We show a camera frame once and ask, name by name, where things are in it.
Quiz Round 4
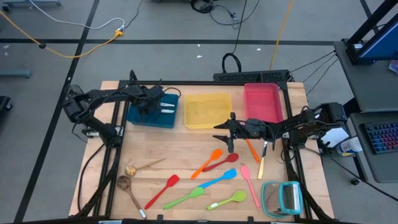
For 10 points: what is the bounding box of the white paper sheet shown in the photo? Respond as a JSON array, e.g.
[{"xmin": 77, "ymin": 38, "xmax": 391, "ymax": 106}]
[{"xmin": 320, "ymin": 126, "xmax": 350, "ymax": 149}]

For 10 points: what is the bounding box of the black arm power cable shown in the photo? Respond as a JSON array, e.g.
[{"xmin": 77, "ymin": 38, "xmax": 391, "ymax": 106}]
[{"xmin": 76, "ymin": 143, "xmax": 106, "ymax": 214}]

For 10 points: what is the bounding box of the black floor cable bundle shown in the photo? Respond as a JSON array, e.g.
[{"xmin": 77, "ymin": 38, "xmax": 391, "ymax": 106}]
[{"xmin": 189, "ymin": 0, "xmax": 240, "ymax": 27}]

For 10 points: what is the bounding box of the black cart caster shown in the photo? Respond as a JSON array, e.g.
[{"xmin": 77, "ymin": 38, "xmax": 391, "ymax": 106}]
[{"xmin": 0, "ymin": 95, "xmax": 13, "ymax": 113}]

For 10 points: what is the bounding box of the yellow translucent plastic bin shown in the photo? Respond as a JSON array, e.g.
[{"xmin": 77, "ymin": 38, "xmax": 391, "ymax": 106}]
[{"xmin": 183, "ymin": 92, "xmax": 233, "ymax": 130}]

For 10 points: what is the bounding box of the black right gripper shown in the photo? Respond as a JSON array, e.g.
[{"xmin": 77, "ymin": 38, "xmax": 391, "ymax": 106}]
[{"xmin": 212, "ymin": 111, "xmax": 268, "ymax": 154}]

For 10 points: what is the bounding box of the yellow hanging cable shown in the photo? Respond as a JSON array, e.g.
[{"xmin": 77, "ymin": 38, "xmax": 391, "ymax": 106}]
[{"xmin": 269, "ymin": 0, "xmax": 294, "ymax": 71}]

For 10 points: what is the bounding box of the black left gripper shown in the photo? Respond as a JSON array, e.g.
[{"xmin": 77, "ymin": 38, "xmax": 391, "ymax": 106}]
[{"xmin": 129, "ymin": 83, "xmax": 165, "ymax": 119}]

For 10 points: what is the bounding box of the red silicone spatula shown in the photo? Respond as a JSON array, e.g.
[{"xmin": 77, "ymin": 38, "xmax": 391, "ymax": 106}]
[{"xmin": 144, "ymin": 174, "xmax": 181, "ymax": 211}]

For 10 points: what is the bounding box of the yellow floor extension cable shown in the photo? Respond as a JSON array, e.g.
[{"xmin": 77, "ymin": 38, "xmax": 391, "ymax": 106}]
[{"xmin": 0, "ymin": 11, "xmax": 124, "ymax": 59}]

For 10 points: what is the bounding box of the orange silicone spoon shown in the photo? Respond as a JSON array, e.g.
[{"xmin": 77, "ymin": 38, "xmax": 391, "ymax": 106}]
[{"xmin": 190, "ymin": 148, "xmax": 224, "ymax": 180}]

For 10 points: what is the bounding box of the grey keyboard desk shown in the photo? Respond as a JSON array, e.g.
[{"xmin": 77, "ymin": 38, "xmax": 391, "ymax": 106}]
[{"xmin": 349, "ymin": 111, "xmax": 398, "ymax": 184}]

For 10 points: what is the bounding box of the grey cart leg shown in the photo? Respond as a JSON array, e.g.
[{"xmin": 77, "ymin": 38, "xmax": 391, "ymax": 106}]
[
  {"xmin": 0, "ymin": 0, "xmax": 62, "ymax": 9},
  {"xmin": 0, "ymin": 69, "xmax": 32, "ymax": 79}
]

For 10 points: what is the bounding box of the dark wooden spoon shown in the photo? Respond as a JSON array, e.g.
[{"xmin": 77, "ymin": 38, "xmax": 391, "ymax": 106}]
[{"xmin": 116, "ymin": 175, "xmax": 148, "ymax": 220}]

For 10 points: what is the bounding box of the blue plastic bin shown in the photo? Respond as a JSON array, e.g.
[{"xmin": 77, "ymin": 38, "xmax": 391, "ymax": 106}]
[{"xmin": 126, "ymin": 92, "xmax": 180, "ymax": 129}]

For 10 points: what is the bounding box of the white bottle blue label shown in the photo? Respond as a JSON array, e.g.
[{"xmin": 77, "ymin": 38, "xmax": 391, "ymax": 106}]
[{"xmin": 335, "ymin": 136, "xmax": 363, "ymax": 157}]

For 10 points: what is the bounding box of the rainbow backlit keyboard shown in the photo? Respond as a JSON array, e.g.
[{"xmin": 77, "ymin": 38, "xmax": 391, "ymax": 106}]
[{"xmin": 360, "ymin": 120, "xmax": 398, "ymax": 156}]

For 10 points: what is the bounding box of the black monitor stand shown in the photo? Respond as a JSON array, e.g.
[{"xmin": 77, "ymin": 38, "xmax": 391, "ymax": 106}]
[{"xmin": 344, "ymin": 0, "xmax": 398, "ymax": 66}]

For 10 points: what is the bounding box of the blue screen monitor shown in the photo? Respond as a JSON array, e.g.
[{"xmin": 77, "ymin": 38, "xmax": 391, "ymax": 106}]
[{"xmin": 357, "ymin": 20, "xmax": 398, "ymax": 62}]

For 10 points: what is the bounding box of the pink silicone spatula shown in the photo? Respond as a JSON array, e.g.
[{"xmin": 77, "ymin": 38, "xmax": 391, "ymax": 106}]
[{"xmin": 239, "ymin": 164, "xmax": 262, "ymax": 211}]

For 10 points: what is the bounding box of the light wooden spoon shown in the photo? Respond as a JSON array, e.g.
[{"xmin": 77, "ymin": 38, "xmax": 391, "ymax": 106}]
[{"xmin": 124, "ymin": 157, "xmax": 167, "ymax": 177}]

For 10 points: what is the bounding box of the black hanging cable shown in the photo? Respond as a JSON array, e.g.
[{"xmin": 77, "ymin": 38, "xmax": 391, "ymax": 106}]
[{"xmin": 221, "ymin": 0, "xmax": 249, "ymax": 74}]

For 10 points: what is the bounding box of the pink plastic bin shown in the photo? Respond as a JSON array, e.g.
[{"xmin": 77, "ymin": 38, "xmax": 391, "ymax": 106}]
[{"xmin": 243, "ymin": 82, "xmax": 284, "ymax": 124}]

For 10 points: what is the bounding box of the green silicone spatula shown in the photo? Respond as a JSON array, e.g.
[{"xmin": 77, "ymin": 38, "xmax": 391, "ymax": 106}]
[{"xmin": 162, "ymin": 186, "xmax": 206, "ymax": 211}]

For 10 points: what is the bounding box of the black aluminium table frame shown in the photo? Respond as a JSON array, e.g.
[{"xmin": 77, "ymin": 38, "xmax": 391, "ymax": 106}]
[{"xmin": 74, "ymin": 70, "xmax": 336, "ymax": 224}]

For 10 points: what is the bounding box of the thin black cable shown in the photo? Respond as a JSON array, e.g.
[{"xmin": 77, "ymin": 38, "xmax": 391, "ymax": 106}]
[
  {"xmin": 306, "ymin": 57, "xmax": 340, "ymax": 96},
  {"xmin": 289, "ymin": 49, "xmax": 337, "ymax": 74},
  {"xmin": 303, "ymin": 54, "xmax": 338, "ymax": 83}
]

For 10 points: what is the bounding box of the dark red silicone spoon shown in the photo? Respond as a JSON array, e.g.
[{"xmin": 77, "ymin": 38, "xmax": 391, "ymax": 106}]
[{"xmin": 201, "ymin": 152, "xmax": 240, "ymax": 173}]

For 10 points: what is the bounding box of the black perforated power strip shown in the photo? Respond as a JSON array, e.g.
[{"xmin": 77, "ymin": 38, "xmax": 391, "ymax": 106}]
[{"xmin": 213, "ymin": 69, "xmax": 290, "ymax": 83}]

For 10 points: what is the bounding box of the white floor cable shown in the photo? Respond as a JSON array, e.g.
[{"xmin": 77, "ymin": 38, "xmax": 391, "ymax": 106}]
[{"xmin": 28, "ymin": 0, "xmax": 126, "ymax": 31}]

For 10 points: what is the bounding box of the green silicone spoon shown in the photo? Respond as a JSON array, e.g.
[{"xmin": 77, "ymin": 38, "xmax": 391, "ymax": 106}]
[{"xmin": 204, "ymin": 190, "xmax": 248, "ymax": 212}]

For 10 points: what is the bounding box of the teal mesh utensil basket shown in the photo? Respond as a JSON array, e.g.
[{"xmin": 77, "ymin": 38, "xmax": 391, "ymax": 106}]
[{"xmin": 261, "ymin": 180, "xmax": 304, "ymax": 218}]

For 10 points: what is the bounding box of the blue silicone spatula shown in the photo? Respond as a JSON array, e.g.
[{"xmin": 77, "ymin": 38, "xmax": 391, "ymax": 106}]
[{"xmin": 198, "ymin": 168, "xmax": 238, "ymax": 189}]

